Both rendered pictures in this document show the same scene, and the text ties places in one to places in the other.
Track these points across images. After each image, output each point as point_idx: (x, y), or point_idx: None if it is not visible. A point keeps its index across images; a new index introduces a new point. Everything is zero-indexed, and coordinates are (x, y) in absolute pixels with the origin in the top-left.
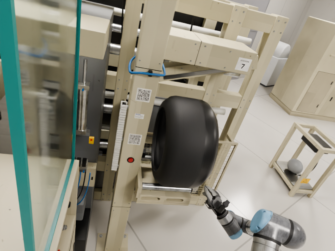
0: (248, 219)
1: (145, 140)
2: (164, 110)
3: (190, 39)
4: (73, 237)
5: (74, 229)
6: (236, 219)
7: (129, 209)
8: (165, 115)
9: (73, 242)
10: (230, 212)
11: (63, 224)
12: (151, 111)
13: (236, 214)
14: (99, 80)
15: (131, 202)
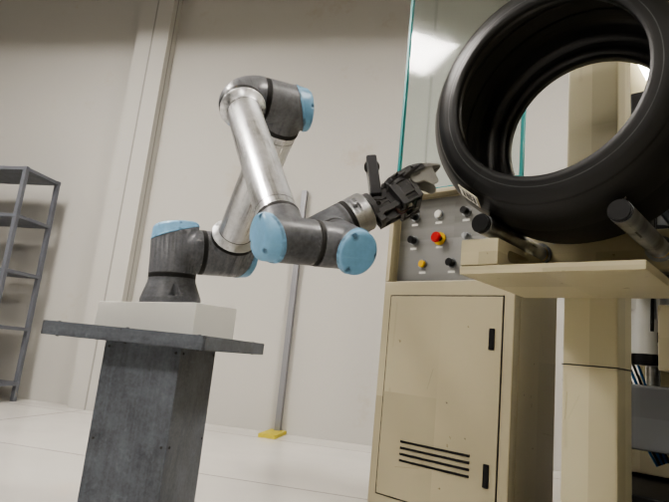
0: (300, 217)
1: (567, 140)
2: (595, 62)
3: None
4: (488, 302)
5: (496, 295)
6: (330, 220)
7: (562, 376)
8: (573, 69)
9: (490, 319)
10: (355, 201)
11: (438, 190)
12: (568, 76)
13: (339, 223)
14: None
15: (564, 346)
